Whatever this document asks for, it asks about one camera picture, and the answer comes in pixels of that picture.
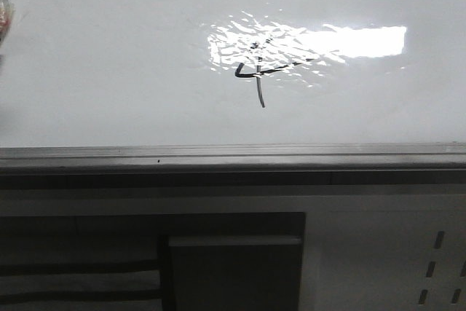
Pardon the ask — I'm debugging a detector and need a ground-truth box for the grey square block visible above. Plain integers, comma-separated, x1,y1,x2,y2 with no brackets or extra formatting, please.
169,237,303,310

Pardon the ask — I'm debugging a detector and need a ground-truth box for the white perforated base panel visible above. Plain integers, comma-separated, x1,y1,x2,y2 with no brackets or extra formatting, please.
1,185,465,310

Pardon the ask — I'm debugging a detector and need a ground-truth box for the dark slatted panel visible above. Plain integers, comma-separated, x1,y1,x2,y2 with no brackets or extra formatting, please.
1,213,305,310

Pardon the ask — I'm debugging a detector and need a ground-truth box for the white whiteboard with aluminium frame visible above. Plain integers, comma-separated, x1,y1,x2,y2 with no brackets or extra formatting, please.
1,0,465,175

